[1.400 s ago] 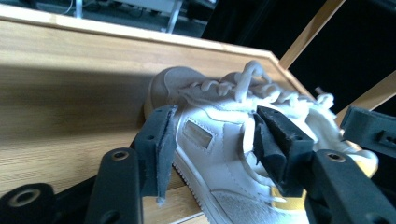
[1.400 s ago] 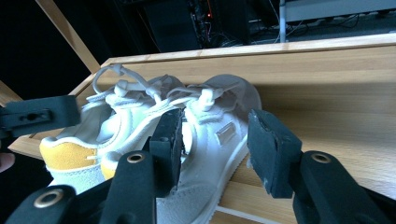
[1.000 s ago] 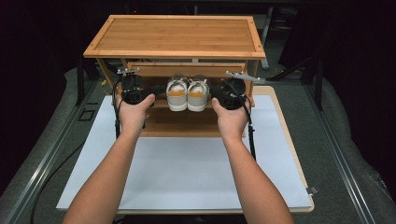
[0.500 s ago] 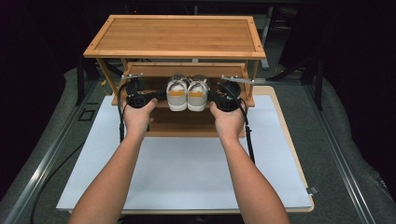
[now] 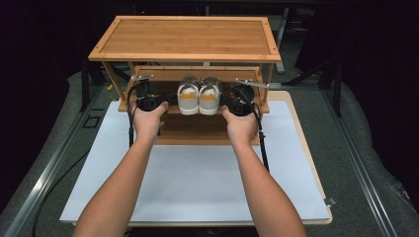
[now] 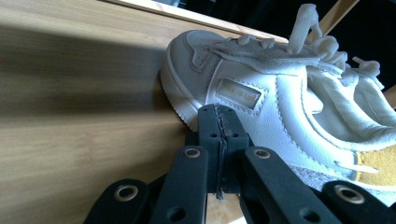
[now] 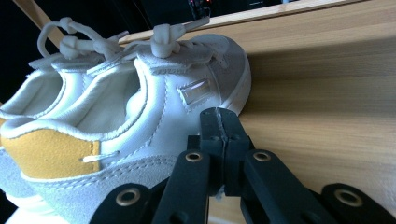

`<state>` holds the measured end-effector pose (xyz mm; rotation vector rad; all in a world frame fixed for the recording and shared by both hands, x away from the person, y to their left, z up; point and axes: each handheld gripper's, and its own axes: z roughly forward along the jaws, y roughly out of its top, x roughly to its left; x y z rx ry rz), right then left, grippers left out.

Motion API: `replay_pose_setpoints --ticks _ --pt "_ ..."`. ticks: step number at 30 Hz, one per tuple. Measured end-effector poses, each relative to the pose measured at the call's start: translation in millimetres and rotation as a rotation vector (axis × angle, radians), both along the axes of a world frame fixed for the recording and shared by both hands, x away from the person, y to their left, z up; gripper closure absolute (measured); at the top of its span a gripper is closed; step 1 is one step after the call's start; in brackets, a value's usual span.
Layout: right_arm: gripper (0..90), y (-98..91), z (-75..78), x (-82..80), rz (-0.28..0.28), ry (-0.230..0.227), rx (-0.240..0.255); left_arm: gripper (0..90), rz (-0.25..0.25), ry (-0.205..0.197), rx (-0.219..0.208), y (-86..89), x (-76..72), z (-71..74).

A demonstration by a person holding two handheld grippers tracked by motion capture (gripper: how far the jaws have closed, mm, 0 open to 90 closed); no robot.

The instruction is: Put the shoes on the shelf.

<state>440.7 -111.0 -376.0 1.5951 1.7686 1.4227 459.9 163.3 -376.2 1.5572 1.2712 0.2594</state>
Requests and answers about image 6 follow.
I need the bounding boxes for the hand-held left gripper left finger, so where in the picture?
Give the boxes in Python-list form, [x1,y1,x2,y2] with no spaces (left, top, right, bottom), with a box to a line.
[148,104,224,224]

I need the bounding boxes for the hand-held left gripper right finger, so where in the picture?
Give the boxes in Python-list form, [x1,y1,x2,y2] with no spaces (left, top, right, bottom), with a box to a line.
[218,105,344,224]

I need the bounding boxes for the white shoe with yellow heel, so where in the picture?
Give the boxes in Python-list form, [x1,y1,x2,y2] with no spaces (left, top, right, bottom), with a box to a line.
[160,3,396,208]

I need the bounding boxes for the three-tier wooden shelf rack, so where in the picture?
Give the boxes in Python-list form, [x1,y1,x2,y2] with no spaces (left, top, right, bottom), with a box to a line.
[0,0,396,224]

